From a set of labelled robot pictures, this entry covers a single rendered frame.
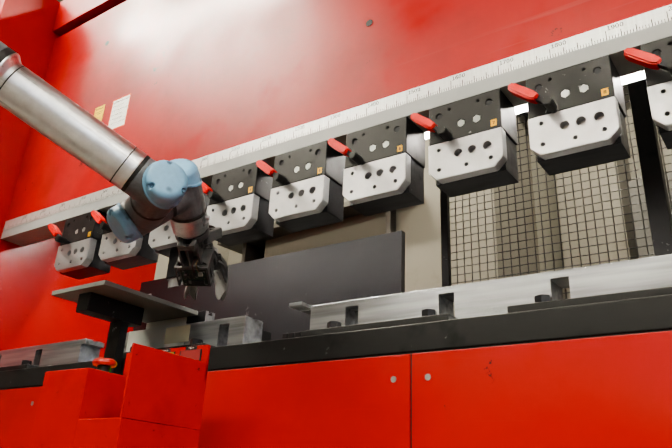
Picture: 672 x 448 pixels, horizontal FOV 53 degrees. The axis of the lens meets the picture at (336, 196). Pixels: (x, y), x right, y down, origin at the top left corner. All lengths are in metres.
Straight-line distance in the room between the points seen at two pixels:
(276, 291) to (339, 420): 1.08
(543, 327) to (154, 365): 0.57
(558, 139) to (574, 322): 0.36
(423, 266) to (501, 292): 2.30
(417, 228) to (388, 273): 1.63
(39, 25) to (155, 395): 1.92
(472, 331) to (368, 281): 0.95
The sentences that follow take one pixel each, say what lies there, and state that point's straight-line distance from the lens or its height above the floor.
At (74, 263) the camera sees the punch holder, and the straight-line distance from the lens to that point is 2.02.
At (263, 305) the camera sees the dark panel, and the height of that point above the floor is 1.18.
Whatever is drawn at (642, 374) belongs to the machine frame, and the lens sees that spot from 0.96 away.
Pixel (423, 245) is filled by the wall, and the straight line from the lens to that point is 3.50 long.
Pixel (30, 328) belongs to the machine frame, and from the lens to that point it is 2.46.
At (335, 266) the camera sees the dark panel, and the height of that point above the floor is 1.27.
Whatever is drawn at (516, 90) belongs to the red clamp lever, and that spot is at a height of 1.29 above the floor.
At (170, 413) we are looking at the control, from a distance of 1.10.
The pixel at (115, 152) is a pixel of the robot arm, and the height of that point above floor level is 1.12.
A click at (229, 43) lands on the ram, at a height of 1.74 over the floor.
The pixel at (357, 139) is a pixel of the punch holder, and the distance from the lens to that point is 1.44.
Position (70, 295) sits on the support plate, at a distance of 1.57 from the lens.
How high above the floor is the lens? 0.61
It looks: 25 degrees up
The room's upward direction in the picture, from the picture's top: 3 degrees clockwise
